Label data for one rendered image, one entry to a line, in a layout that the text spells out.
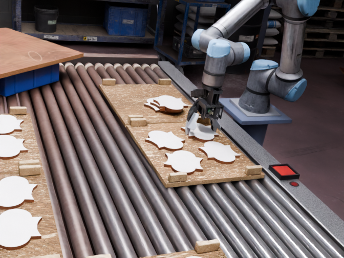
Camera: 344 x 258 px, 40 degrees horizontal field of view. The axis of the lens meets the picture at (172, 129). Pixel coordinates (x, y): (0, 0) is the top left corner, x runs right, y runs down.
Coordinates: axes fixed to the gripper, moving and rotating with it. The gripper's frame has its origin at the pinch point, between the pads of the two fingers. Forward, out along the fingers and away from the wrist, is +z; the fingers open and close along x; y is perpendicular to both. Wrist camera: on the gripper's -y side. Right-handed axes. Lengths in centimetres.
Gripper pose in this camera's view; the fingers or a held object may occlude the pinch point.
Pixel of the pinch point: (199, 131)
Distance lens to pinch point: 175.6
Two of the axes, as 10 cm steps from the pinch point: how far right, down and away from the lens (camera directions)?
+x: 9.2, -0.4, 3.9
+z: -1.4, 8.9, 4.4
